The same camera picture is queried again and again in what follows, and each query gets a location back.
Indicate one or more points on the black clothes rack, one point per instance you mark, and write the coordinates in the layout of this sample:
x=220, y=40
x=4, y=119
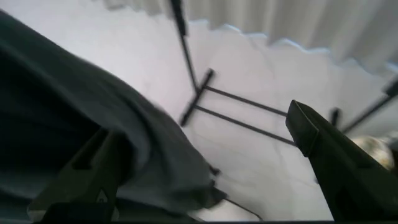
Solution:
x=199, y=96

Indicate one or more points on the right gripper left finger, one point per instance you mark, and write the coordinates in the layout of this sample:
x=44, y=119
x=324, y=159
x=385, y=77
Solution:
x=84, y=183

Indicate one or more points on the dark grey sleeveless top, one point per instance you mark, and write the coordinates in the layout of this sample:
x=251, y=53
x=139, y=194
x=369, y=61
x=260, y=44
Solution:
x=62, y=102

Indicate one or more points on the cream printed garment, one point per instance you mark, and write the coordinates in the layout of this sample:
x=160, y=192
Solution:
x=374, y=149

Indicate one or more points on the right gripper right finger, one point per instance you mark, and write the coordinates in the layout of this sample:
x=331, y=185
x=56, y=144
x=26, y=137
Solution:
x=351, y=177

